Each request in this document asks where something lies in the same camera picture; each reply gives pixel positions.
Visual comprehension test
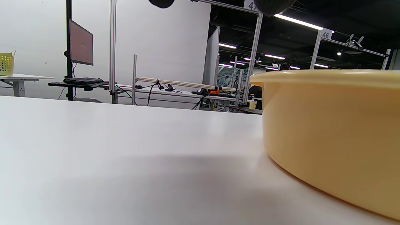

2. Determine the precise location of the person's left hand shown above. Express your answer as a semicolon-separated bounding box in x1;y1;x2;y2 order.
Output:
148;0;296;16

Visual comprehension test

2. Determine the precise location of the yellow plastic basin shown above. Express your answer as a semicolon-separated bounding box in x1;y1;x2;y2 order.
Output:
249;69;400;221

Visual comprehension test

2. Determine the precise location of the ceiling light strip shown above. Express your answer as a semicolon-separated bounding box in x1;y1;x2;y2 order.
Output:
274;14;335;33

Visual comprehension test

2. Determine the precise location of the white partition panel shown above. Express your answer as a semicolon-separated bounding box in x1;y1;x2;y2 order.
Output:
202;26;220;86

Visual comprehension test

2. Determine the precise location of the dark brown side table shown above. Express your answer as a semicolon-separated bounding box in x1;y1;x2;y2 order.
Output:
223;105;263;115

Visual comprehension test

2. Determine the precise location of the long white desk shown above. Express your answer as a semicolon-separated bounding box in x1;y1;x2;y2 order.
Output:
116;84;247;110

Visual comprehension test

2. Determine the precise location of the computer monitor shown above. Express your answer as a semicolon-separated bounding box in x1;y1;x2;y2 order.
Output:
68;19;94;66

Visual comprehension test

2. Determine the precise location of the black computer cart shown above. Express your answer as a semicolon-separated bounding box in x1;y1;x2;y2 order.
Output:
48;81;118;103

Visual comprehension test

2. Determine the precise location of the black keyboard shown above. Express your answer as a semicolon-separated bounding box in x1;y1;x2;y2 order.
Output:
63;77;103;85

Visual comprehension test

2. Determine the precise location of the black monitor pole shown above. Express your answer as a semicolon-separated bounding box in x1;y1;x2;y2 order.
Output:
65;0;74;101

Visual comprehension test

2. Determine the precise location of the yellow plastic basket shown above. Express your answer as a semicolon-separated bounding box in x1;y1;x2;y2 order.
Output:
0;51;16;76

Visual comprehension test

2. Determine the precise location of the aluminium profile frame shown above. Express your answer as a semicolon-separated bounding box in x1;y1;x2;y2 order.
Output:
309;28;391;71
109;0;263;105

